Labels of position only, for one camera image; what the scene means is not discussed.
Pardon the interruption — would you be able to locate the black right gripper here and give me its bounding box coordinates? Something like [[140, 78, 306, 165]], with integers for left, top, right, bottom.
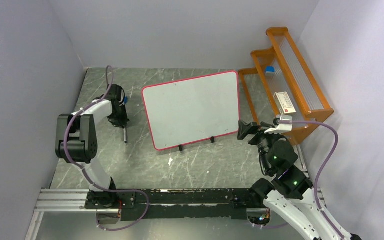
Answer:
[[237, 119, 282, 173]]

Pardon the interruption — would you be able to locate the pink framed whiteboard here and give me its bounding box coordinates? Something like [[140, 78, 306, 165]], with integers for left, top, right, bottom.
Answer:
[[141, 70, 240, 151]]

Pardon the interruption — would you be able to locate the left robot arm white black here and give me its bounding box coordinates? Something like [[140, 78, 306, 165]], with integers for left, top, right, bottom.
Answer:
[[55, 84, 130, 208]]

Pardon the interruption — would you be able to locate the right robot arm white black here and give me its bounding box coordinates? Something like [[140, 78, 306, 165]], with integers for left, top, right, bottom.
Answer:
[[237, 115, 360, 240]]

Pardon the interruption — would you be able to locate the white red small box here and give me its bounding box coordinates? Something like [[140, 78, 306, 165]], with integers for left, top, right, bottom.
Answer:
[[273, 91, 297, 115]]

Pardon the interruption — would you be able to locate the blue eraser on rack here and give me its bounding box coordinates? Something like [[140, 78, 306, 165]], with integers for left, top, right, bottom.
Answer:
[[264, 65, 276, 78]]

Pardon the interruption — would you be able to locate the orange wooden tiered rack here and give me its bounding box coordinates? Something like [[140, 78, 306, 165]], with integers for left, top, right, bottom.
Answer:
[[237, 27, 335, 147]]

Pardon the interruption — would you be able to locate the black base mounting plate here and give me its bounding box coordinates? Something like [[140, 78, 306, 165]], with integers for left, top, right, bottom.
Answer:
[[84, 188, 266, 222]]

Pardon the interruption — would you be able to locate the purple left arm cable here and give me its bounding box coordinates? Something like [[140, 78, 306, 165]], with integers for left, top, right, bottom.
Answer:
[[62, 65, 150, 206]]

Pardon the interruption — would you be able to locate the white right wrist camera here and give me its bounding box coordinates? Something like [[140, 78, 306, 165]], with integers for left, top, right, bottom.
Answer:
[[264, 115, 293, 135]]

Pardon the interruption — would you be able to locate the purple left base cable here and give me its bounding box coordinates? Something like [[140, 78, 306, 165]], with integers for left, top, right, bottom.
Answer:
[[94, 198, 151, 232]]

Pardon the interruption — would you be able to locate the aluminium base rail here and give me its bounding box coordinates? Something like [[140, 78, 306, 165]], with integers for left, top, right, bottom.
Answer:
[[34, 189, 91, 213]]

